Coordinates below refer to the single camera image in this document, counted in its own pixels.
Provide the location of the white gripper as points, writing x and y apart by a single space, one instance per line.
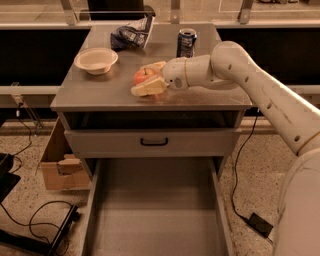
174 72

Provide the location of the red apple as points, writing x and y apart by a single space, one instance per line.
143 74

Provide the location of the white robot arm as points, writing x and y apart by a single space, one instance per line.
297 230

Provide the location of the grey drawer cabinet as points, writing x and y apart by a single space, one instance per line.
87 102

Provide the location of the open grey drawer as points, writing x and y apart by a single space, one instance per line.
156 207

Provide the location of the blue soda can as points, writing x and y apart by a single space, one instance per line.
186 42

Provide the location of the blue chip bag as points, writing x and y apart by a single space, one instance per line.
133 34

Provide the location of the white bowl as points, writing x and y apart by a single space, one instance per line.
96 61

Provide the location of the cardboard box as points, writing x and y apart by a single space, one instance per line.
60 168

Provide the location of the black power adapter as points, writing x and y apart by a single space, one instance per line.
260 225

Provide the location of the closed drawer with black handle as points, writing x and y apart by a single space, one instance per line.
152 143

